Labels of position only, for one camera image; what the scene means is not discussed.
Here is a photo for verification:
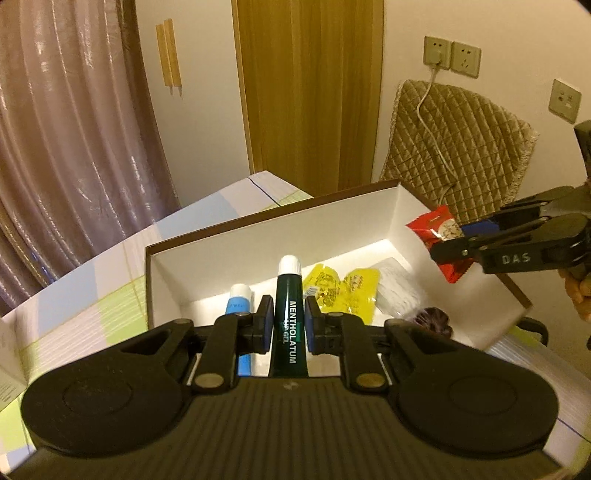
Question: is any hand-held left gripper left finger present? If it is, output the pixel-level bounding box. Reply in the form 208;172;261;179
113;294;274;395

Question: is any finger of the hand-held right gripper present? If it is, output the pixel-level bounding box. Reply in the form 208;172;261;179
501;185;575;217
429;217;555;276

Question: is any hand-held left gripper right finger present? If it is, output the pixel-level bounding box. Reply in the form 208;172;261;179
304;298;462;391

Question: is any blue toothpaste tube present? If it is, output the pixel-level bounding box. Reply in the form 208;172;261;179
229;284;254;377

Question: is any dark green tube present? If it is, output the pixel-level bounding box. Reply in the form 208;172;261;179
270;255;308;381

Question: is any brown cardboard box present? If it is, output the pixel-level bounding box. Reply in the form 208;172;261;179
145;181;534;354

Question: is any red snack packet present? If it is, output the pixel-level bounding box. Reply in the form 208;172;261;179
406;206;476;283

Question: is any clear floss pick box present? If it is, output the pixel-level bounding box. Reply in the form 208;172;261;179
376;258;426;319

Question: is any purple velvet scrunchie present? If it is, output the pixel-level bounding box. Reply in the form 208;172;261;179
411;307;451;337

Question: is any person's right hand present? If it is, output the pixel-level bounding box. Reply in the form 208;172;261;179
558;268;591;324

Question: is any quilted chair cover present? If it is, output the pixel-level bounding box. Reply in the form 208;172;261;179
379;79;540;222

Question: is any checked tablecloth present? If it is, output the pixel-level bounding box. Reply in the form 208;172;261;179
0;171;591;480

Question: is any wooden door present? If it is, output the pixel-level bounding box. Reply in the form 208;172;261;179
231;0;384;197

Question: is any white product box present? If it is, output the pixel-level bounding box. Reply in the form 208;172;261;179
0;318;28;411

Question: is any pink curtain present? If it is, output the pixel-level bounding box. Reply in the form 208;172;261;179
0;0;181;315

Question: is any beige wall socket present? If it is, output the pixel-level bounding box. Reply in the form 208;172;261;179
549;78;581;123
450;41;481;78
424;35;452;71

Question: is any white charger cable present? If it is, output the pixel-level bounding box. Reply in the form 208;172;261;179
417;52;455;190

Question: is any wooden wall strip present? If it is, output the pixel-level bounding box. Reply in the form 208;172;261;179
164;19;182;97
156;23;172;95

